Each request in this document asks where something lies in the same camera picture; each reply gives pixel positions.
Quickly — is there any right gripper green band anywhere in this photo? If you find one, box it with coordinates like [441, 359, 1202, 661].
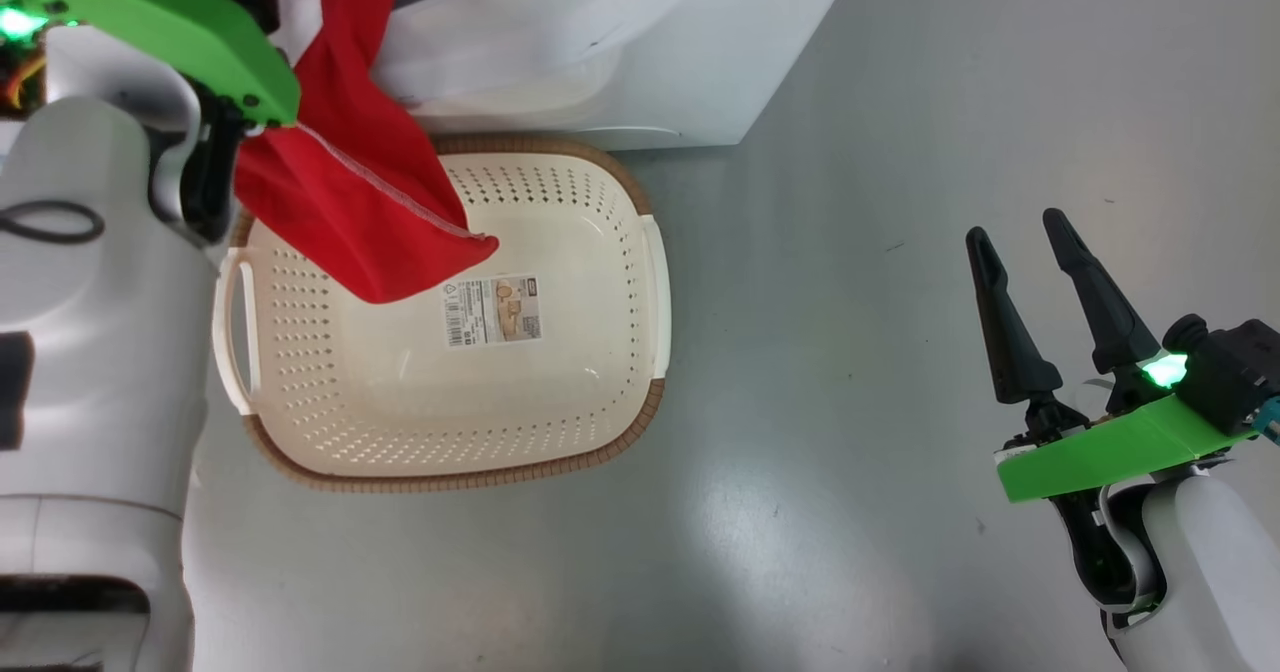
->
[965, 208, 1259, 503]

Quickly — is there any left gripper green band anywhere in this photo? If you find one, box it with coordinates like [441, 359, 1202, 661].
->
[0, 0, 301, 129]

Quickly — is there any red Bulls 23 jersey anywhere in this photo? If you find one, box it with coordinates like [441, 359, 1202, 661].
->
[150, 0, 499, 305]

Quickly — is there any printed basket label sticker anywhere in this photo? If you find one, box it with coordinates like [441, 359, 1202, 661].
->
[443, 277, 544, 348]

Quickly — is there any cream laundry basket brown rim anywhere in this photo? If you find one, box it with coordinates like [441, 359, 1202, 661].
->
[212, 132, 671, 495]

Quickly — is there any white front-load washing machine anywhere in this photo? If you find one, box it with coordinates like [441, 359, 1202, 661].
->
[370, 0, 866, 150]

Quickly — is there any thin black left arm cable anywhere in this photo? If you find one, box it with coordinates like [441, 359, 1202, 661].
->
[0, 200, 106, 245]

